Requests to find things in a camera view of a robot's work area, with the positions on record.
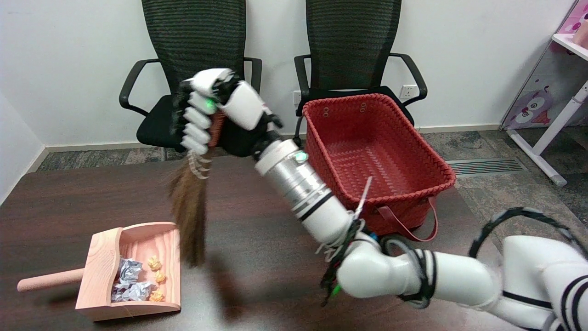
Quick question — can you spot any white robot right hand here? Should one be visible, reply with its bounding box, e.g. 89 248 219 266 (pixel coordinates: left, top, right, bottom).
171 68 283 159

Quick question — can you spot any small brown straw broom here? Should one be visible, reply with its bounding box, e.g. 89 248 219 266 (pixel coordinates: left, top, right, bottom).
168 110 226 268

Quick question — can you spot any wooden dustpan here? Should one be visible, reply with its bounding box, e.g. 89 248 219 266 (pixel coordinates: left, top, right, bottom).
17 222 181 322

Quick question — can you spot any black mesh office chair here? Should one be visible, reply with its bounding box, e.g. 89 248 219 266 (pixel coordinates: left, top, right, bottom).
119 0 267 161
293 0 428 148

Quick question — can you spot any red woven basket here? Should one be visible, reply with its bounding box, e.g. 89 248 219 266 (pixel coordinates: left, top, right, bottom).
302 93 457 243

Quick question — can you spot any white zip tie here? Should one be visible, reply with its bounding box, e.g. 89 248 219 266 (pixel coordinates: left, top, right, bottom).
356 177 373 219

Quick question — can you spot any metal floor vent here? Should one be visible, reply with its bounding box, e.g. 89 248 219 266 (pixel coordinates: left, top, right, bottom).
446 158 529 177

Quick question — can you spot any white desk leg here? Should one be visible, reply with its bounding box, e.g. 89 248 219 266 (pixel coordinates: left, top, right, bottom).
505 80 588 187

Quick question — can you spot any small black cable loop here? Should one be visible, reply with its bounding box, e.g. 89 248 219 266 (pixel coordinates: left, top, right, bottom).
381 234 437 306

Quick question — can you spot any large black cable loop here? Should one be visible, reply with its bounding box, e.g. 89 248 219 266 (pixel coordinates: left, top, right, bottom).
469 207 588 258

